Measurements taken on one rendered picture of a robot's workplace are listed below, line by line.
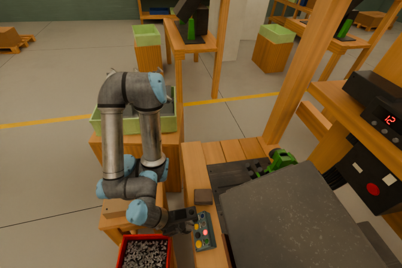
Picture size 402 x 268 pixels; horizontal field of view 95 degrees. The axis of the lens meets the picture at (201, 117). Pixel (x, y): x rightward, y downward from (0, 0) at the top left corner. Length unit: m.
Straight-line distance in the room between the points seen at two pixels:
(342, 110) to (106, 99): 0.78
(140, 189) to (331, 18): 1.03
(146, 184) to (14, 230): 1.84
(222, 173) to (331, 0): 0.97
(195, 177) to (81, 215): 1.39
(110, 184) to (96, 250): 1.33
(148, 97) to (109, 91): 0.13
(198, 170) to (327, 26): 0.96
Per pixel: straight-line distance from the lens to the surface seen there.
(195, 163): 1.20
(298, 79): 1.10
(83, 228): 2.20
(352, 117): 0.72
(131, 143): 1.50
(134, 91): 0.70
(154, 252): 1.05
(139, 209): 0.72
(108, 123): 0.74
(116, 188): 0.80
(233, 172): 1.19
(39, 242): 2.33
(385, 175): 0.72
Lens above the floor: 1.90
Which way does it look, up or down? 42 degrees down
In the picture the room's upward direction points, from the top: 4 degrees clockwise
